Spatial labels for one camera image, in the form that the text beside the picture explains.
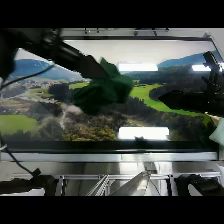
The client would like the dark green T-shirt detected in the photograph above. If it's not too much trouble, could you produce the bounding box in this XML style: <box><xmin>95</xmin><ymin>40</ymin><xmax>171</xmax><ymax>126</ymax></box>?
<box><xmin>72</xmin><ymin>57</ymin><xmax>135</xmax><ymax>116</ymax></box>

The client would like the silver frame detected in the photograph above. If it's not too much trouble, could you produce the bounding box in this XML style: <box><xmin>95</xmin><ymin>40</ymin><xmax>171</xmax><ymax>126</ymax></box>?
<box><xmin>0</xmin><ymin>28</ymin><xmax>224</xmax><ymax>197</ymax></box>

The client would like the black cable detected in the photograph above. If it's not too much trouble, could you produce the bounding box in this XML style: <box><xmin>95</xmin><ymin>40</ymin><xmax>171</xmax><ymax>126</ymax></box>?
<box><xmin>0</xmin><ymin>63</ymin><xmax>55</xmax><ymax>91</ymax></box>
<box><xmin>0</xmin><ymin>132</ymin><xmax>42</xmax><ymax>179</ymax></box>

